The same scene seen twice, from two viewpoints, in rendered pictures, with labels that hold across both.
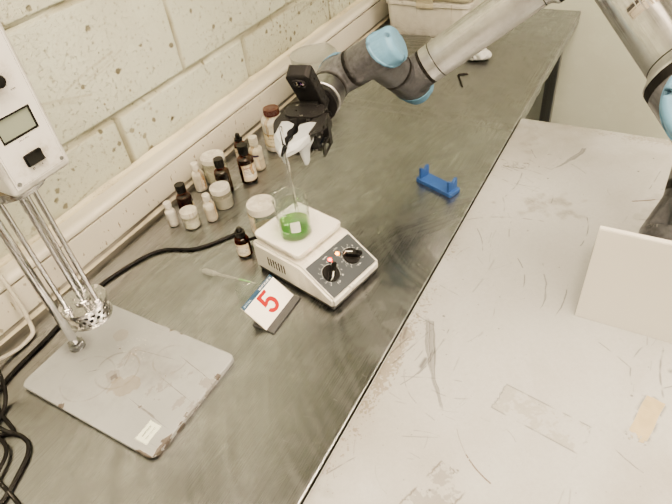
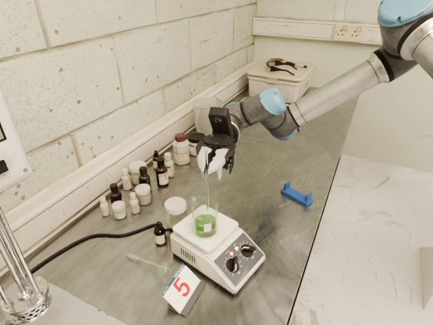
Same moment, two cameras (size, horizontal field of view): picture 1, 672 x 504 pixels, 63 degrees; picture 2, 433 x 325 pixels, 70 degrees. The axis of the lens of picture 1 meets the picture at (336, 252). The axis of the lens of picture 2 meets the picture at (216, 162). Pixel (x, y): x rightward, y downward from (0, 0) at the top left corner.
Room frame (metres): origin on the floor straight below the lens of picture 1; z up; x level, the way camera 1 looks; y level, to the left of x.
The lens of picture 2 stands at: (0.23, 0.11, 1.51)
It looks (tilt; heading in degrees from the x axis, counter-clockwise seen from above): 31 degrees down; 353
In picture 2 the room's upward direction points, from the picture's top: straight up
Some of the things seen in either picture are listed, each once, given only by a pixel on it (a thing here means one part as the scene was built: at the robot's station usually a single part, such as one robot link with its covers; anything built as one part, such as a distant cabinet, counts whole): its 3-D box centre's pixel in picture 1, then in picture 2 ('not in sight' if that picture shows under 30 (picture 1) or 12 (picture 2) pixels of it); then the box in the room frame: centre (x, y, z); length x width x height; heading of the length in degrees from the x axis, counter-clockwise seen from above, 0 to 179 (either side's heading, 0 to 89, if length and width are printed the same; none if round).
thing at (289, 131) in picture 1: (284, 149); (203, 167); (0.82, 0.06, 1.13); 0.09 x 0.03 x 0.06; 159
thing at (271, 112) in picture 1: (274, 127); (181, 148); (1.25, 0.11, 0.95); 0.06 x 0.06 x 0.11
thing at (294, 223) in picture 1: (291, 215); (203, 217); (0.78, 0.07, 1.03); 0.07 x 0.06 x 0.08; 48
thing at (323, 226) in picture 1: (297, 228); (205, 227); (0.79, 0.06, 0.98); 0.12 x 0.12 x 0.01; 44
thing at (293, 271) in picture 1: (310, 251); (214, 244); (0.77, 0.05, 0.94); 0.22 x 0.13 x 0.08; 44
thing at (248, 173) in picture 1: (245, 162); (161, 171); (1.11, 0.18, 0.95); 0.04 x 0.04 x 0.10
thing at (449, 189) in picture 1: (437, 179); (297, 192); (0.98, -0.24, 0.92); 0.10 x 0.03 x 0.04; 36
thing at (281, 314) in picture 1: (271, 303); (183, 288); (0.67, 0.13, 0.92); 0.09 x 0.06 x 0.04; 147
